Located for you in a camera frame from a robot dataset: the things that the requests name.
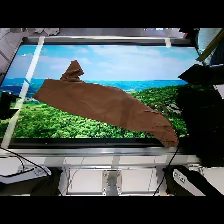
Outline black cable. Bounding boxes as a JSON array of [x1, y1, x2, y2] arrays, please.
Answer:
[[152, 148, 182, 197], [0, 147, 53, 176]]

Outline brown garment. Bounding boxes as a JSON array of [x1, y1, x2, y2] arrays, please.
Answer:
[[33, 59, 180, 148]]

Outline silver frame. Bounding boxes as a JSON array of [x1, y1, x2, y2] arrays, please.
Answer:
[[0, 145, 224, 197]]

